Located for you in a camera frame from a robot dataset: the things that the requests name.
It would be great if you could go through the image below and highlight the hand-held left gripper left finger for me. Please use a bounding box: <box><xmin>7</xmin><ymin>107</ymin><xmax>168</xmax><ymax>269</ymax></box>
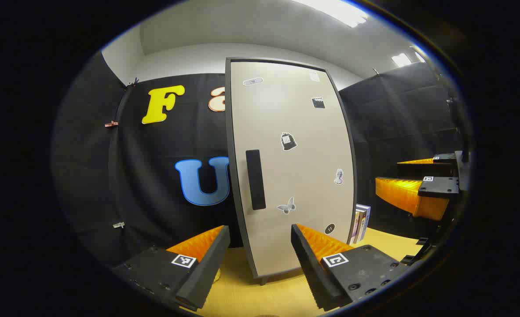
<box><xmin>110</xmin><ymin>225</ymin><xmax>231</xmax><ymax>312</ymax></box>

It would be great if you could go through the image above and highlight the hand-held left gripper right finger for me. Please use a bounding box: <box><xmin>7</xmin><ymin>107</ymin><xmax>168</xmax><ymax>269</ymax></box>
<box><xmin>291</xmin><ymin>223</ymin><xmax>412</xmax><ymax>312</ymax></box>

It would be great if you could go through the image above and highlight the dark grey cabinet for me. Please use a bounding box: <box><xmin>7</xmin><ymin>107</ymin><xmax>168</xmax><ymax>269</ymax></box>
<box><xmin>225</xmin><ymin>57</ymin><xmax>358</xmax><ymax>286</ymax></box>

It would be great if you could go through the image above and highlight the blue-edged book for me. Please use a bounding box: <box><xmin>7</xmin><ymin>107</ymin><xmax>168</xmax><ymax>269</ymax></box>
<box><xmin>356</xmin><ymin>204</ymin><xmax>371</xmax><ymax>243</ymax></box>

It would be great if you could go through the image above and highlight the black backdrop cloth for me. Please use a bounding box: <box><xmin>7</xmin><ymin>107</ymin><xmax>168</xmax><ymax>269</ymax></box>
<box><xmin>51</xmin><ymin>48</ymin><xmax>243</xmax><ymax>267</ymax></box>
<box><xmin>338</xmin><ymin>62</ymin><xmax>463</xmax><ymax>240</ymax></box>

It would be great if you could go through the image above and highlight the thin white book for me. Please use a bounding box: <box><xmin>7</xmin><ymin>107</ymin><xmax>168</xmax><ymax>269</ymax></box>
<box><xmin>350</xmin><ymin>210</ymin><xmax>360</xmax><ymax>245</ymax></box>

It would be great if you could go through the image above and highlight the black door handle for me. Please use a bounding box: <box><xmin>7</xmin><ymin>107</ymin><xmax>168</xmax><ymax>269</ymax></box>
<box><xmin>245</xmin><ymin>150</ymin><xmax>266</xmax><ymax>210</ymax></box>

